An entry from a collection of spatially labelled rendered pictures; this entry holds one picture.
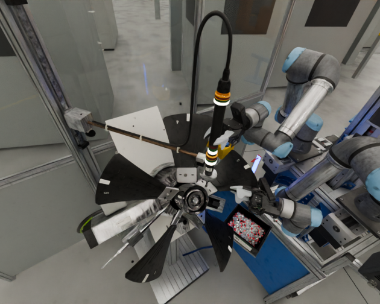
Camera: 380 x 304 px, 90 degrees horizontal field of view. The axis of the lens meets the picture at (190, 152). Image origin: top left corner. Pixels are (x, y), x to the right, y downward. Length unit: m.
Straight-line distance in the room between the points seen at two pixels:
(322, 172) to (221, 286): 1.35
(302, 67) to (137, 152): 0.84
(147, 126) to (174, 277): 1.28
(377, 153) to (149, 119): 0.87
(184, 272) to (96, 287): 0.71
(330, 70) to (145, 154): 0.87
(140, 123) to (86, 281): 1.48
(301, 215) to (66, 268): 1.88
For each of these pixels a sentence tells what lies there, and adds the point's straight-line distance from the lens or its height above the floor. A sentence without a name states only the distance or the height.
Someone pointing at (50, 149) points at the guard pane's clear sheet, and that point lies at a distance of 1.35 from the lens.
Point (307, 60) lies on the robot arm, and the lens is 1.04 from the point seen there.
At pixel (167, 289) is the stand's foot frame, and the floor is 0.07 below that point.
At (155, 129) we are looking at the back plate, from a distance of 0.99.
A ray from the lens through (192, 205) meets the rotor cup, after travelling 0.78.
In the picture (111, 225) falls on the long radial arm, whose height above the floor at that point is 1.12.
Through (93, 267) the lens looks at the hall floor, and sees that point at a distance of 2.08.
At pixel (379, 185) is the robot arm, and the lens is 0.77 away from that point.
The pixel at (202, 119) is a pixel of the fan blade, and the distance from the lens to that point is 0.82.
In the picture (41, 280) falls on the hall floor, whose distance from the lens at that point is 2.23.
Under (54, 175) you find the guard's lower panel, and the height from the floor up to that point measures 0.91.
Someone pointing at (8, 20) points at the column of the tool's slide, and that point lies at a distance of 0.92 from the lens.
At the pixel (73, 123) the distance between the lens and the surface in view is 1.00.
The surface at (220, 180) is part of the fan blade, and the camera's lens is 0.89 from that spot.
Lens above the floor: 1.88
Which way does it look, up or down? 45 degrees down
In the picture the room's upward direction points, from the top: 4 degrees clockwise
